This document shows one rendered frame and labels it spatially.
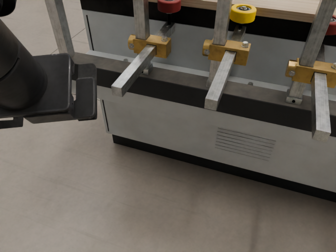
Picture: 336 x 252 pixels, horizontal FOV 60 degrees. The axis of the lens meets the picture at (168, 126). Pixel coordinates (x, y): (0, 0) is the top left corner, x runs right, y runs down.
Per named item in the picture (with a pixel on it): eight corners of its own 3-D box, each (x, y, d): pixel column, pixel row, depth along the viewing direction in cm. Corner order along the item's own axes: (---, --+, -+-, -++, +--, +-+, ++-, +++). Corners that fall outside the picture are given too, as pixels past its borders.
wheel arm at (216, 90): (216, 113, 70) (218, 99, 67) (202, 110, 71) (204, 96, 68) (244, 37, 100) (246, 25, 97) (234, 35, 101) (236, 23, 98)
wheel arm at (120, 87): (123, 100, 77) (121, 86, 75) (112, 97, 78) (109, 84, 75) (175, 32, 108) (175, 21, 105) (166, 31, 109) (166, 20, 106)
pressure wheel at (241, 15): (222, 36, 102) (227, 2, 94) (244, 34, 103) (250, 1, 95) (231, 47, 96) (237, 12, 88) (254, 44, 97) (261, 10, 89)
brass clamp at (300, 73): (334, 89, 81) (341, 74, 78) (284, 80, 84) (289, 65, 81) (333, 78, 85) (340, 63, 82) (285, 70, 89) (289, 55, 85)
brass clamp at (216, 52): (245, 67, 86) (248, 51, 82) (201, 59, 89) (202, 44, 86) (248, 57, 90) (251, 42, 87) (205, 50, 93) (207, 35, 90)
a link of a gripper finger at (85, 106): (58, 95, 40) (24, 58, 31) (109, 90, 40) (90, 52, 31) (56, 142, 38) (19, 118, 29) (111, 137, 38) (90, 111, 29)
